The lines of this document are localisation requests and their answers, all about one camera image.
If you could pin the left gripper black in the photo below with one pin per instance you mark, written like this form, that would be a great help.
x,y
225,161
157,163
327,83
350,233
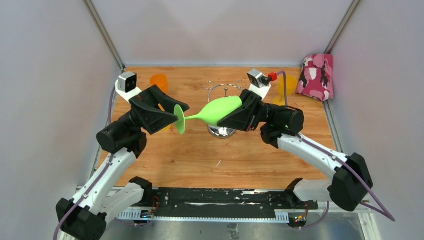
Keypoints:
x,y
154,120

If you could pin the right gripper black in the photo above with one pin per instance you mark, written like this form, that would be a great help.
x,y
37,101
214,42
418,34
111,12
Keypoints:
x,y
246,118

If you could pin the orange wine glass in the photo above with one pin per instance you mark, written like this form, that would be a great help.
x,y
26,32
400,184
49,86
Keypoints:
x,y
160,80

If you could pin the green wine glass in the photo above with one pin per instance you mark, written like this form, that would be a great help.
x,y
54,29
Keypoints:
x,y
206,115

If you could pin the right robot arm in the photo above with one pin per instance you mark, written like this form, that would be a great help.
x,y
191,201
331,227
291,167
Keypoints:
x,y
349,177

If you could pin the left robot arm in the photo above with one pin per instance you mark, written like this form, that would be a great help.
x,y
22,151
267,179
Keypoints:
x,y
87,214

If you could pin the chrome wine glass rack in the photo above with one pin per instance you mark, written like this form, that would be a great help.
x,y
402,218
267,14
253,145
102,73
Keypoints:
x,y
222,106

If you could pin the pink camouflage cloth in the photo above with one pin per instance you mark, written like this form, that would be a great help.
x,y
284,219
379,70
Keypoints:
x,y
316,78

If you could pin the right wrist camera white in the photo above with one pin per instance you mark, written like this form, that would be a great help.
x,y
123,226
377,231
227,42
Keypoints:
x,y
259,83

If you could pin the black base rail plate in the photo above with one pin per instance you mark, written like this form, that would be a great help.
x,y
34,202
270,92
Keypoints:
x,y
221,203

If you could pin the aluminium frame rail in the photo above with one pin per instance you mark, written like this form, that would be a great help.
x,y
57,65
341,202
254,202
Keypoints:
x,y
132,203

